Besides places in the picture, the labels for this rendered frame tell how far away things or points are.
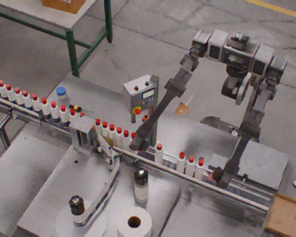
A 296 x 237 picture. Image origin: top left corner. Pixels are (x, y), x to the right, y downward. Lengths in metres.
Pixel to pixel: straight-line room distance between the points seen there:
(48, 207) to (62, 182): 0.19
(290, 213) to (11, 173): 1.82
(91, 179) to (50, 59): 2.24
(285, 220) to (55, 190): 1.46
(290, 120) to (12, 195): 2.70
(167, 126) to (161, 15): 2.36
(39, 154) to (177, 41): 2.43
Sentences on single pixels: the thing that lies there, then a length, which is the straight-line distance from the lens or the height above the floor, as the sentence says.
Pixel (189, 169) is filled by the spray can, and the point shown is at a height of 0.99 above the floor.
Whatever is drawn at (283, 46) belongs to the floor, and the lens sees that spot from 5.35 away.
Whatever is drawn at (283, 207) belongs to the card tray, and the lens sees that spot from 3.14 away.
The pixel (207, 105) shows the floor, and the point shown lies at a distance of 4.59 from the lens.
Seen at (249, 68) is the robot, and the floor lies 1.42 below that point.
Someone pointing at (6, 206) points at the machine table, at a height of 0.83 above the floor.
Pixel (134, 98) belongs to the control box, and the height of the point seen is 1.44.
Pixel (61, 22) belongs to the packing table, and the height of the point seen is 0.78.
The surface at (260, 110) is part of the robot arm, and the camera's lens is 2.53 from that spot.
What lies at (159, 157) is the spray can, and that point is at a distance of 3.02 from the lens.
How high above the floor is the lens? 3.51
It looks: 52 degrees down
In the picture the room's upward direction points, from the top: 1 degrees clockwise
